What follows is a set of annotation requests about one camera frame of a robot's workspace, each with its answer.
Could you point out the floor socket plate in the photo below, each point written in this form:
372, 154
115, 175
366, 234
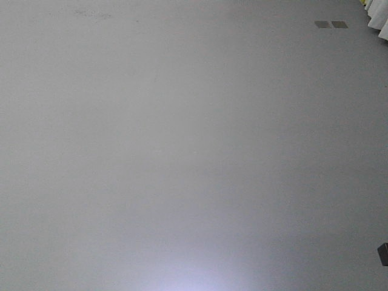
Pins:
339, 24
322, 24

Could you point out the white curtain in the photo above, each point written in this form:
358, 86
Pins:
377, 12

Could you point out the left floor socket plate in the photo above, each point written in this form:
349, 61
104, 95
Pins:
322, 24

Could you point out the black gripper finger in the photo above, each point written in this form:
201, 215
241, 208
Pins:
383, 253

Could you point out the right floor socket plate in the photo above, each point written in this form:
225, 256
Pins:
339, 24

